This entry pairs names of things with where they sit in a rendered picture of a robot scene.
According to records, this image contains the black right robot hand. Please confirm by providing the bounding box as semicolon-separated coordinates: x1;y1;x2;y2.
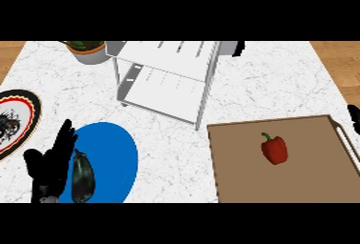
346;104;360;135

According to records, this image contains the red bell pepper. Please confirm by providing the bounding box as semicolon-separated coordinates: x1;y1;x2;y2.
260;132;289;166

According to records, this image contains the potted green plant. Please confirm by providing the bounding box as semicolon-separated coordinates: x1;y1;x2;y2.
58;41;109;66

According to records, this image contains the dark eggplant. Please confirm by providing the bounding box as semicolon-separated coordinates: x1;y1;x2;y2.
71;148;98;204

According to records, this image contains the white tiered wire basket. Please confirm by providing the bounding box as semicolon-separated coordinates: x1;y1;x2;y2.
105;41;239;132

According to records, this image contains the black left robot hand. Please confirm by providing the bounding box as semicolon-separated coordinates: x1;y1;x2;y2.
22;118;78;204

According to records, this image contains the black object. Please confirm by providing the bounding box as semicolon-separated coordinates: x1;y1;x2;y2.
230;41;247;58

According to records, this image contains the patterned decorative plate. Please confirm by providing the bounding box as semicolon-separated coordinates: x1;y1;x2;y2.
0;89;43;162

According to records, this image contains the brown wooden tray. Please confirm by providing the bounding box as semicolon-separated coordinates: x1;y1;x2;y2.
207;114;360;204

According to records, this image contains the blue oval plate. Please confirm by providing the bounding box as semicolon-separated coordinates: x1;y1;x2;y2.
58;121;139;204

